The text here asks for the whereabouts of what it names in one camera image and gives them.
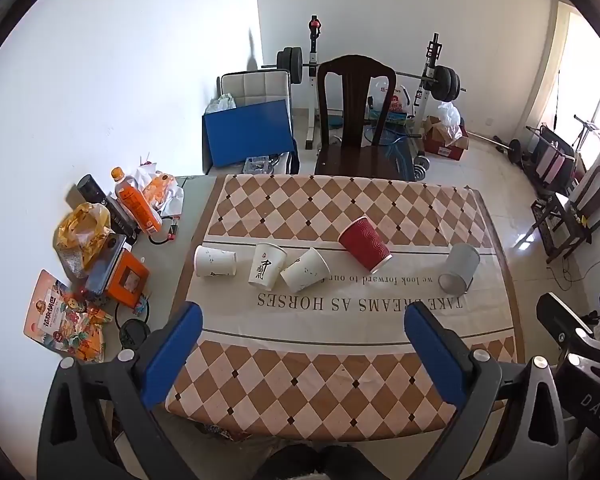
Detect round black disc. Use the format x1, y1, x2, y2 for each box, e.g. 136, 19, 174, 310
118, 320, 151, 349

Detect black rectangular box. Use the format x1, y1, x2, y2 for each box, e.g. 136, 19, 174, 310
103, 195, 142, 237

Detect red ribbed paper cup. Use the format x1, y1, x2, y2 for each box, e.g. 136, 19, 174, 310
338, 216, 394, 275

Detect crumpled white plastic bag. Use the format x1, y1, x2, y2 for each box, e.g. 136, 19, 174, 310
205, 92, 238, 115

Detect long bar with black plate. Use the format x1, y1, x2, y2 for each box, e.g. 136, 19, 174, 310
466, 131, 525, 163

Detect black clothes rack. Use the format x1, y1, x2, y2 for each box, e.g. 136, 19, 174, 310
524, 122, 583, 191

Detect white cup with black calligraphy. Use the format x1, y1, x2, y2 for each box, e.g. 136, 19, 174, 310
248, 242, 288, 289

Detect white squat rack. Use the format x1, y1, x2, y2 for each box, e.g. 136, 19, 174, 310
300, 16, 447, 153

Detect blue board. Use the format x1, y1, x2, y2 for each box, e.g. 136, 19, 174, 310
202, 99, 296, 169

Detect orange box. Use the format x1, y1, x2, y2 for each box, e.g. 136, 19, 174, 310
104, 250, 151, 307

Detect yellow plastic bag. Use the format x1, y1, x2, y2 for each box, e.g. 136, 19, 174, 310
54, 203, 112, 279

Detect barbell with black plates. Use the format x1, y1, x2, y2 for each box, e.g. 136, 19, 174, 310
261, 47, 467, 103

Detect small clear plastic box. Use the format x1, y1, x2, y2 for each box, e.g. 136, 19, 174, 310
243, 156, 274, 175

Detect brown checkered tablecloth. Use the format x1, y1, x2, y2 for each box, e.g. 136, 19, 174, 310
165, 174, 526, 442

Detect white paper cup small marks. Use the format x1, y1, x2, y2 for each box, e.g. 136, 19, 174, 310
279, 247, 331, 293

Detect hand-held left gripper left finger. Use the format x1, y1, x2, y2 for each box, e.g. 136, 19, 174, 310
37, 301, 204, 480

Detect grey blue pouch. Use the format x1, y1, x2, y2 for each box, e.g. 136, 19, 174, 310
84, 233, 127, 302

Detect black cylinder speaker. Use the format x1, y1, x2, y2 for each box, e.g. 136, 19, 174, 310
76, 174, 106, 207

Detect plain white paper cup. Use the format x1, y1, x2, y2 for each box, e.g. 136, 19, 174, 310
194, 245, 238, 278

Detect cardboard box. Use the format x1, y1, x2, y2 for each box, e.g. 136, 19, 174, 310
422, 116, 470, 161

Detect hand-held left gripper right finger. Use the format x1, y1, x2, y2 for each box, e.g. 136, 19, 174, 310
404, 302, 569, 480

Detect white padded chair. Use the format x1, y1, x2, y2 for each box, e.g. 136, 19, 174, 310
217, 70, 294, 111

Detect orange drink bottle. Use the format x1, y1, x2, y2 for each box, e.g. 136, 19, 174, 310
111, 167, 164, 235

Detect colourful snack packet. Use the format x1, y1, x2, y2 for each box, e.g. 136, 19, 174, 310
23, 269, 114, 364

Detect dark wooden chair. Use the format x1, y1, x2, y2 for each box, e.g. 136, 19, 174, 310
313, 54, 417, 181

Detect grey paper cup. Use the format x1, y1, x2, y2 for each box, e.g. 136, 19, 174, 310
438, 243, 481, 295

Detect orange and white snack bag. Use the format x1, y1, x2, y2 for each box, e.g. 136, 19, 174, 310
141, 172, 185, 218

